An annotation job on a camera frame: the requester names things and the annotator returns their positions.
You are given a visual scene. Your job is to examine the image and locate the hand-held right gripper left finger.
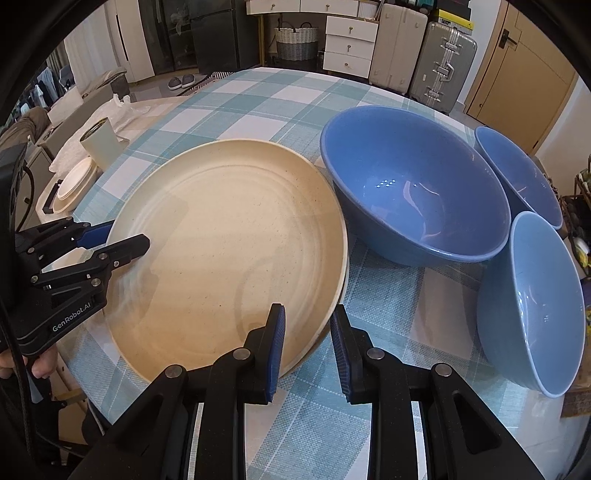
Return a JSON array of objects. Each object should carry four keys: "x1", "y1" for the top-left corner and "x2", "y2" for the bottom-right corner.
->
[{"x1": 69, "y1": 302, "x2": 287, "y2": 480}]

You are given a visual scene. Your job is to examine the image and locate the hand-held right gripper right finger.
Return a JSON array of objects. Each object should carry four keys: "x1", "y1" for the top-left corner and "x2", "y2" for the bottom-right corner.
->
[{"x1": 330, "y1": 305, "x2": 546, "y2": 480}]

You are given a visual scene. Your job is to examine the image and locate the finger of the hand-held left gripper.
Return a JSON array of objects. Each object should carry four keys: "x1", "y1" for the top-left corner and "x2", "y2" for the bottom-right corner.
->
[
  {"x1": 16, "y1": 218, "x2": 115, "y2": 264},
  {"x1": 28, "y1": 233, "x2": 151, "y2": 303}
]

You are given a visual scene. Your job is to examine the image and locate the cream plate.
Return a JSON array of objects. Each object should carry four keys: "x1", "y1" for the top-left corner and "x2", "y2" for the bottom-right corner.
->
[
  {"x1": 104, "y1": 140, "x2": 349, "y2": 384},
  {"x1": 295, "y1": 258, "x2": 349, "y2": 370}
]

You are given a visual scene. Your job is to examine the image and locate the light blue bowl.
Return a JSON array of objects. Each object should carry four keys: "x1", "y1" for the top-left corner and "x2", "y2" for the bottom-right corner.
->
[{"x1": 476, "y1": 211, "x2": 587, "y2": 398}]

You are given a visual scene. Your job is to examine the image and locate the stack of white bowls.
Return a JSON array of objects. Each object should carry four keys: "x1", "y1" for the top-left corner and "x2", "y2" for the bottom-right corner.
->
[{"x1": 54, "y1": 157, "x2": 100, "y2": 214}]

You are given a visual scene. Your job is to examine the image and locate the person's left hand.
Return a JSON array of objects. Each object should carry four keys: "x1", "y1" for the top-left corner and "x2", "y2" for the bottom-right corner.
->
[{"x1": 0, "y1": 346, "x2": 60, "y2": 380}]

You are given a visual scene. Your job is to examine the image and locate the white tumbler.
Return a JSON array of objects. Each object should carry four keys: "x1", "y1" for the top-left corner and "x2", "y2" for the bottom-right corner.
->
[{"x1": 79, "y1": 117, "x2": 122, "y2": 171}]

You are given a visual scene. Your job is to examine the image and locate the white plastic bag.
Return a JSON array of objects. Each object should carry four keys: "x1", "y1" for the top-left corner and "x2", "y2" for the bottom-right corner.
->
[{"x1": 95, "y1": 92, "x2": 153, "y2": 134}]

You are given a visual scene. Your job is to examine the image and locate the grey padded seat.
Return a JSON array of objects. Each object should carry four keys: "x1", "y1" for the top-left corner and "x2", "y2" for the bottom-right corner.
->
[{"x1": 46, "y1": 67, "x2": 127, "y2": 139}]

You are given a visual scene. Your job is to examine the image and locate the teal checked tablecloth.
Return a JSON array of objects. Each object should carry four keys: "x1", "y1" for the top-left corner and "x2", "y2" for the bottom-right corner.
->
[{"x1": 71, "y1": 67, "x2": 583, "y2": 480}]

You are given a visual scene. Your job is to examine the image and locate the black glass cabinet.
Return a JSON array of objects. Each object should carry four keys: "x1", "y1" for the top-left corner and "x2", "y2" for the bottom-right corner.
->
[{"x1": 154, "y1": 0, "x2": 195, "y2": 75}]

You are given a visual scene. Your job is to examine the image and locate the dark grey fridge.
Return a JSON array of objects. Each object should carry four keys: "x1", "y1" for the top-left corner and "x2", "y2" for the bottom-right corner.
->
[{"x1": 189, "y1": 0, "x2": 252, "y2": 75}]

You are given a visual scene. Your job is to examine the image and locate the woven laundry basket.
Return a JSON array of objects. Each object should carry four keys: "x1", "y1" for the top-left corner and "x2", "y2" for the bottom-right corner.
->
[{"x1": 274, "y1": 25, "x2": 319, "y2": 61}]

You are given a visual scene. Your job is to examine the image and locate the silver suitcase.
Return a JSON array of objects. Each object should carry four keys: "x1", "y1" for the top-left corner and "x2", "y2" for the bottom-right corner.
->
[{"x1": 410, "y1": 21, "x2": 478, "y2": 115}]

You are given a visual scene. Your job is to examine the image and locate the white vanity desk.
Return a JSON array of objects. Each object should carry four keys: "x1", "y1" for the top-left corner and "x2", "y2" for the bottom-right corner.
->
[{"x1": 245, "y1": 0, "x2": 379, "y2": 79}]

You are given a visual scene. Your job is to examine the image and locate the beige suitcase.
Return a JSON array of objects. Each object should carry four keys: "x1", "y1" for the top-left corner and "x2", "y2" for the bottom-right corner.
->
[{"x1": 369, "y1": 2, "x2": 429, "y2": 95}]

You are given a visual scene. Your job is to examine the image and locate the tan wooden door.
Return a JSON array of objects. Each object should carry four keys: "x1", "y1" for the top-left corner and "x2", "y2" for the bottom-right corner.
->
[{"x1": 464, "y1": 0, "x2": 578, "y2": 144}]

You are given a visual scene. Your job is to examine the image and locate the yellow and black shoebox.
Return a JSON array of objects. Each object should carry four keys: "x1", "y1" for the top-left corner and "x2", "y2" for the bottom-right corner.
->
[{"x1": 434, "y1": 9, "x2": 472, "y2": 29}]

